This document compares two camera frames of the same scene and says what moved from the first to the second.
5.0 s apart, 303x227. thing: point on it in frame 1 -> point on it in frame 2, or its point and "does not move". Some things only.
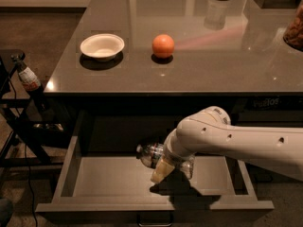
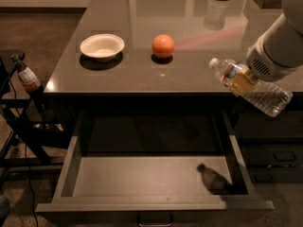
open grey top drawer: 98,178 does not move
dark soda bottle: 31,81 does not move
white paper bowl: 102,46 does not move
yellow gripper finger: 162,169 -> 243,83
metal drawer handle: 154,219 does not move
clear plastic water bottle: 151,152 -> 266,96
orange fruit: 163,45 does not move
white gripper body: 169,155 -> 259,67
